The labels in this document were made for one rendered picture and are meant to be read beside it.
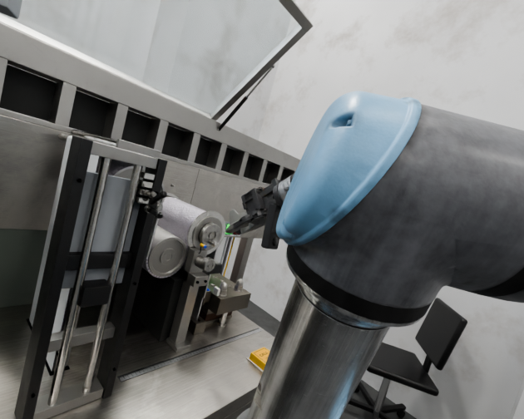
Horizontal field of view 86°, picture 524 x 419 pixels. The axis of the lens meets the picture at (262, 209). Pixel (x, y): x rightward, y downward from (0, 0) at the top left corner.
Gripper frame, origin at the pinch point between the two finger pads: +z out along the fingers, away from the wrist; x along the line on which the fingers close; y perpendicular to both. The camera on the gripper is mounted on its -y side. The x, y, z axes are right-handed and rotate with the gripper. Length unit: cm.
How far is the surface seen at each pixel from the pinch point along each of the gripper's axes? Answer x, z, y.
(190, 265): 6.4, 14.5, -4.8
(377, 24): -214, -64, 209
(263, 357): -14.1, 13.9, -35.7
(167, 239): 14.2, 12.2, 2.3
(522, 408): -176, -27, -114
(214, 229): 0.1, 7.8, 4.2
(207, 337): -7.2, 30.0, -25.4
